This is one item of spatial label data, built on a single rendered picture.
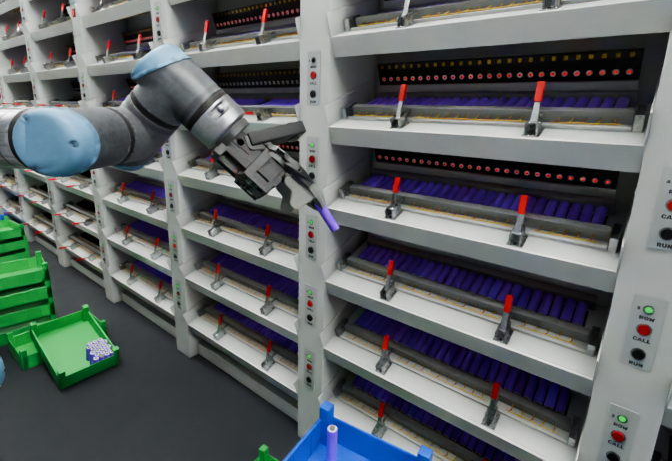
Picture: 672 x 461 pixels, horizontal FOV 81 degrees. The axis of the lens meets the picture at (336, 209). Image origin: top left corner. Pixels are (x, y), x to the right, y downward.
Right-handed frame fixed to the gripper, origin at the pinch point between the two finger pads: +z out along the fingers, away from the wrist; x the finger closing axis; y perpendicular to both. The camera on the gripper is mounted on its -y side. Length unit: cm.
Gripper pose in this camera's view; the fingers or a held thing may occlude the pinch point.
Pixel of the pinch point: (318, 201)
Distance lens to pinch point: 74.2
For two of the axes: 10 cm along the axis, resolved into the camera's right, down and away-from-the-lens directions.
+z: 7.0, 6.7, 2.5
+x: 4.7, -1.6, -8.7
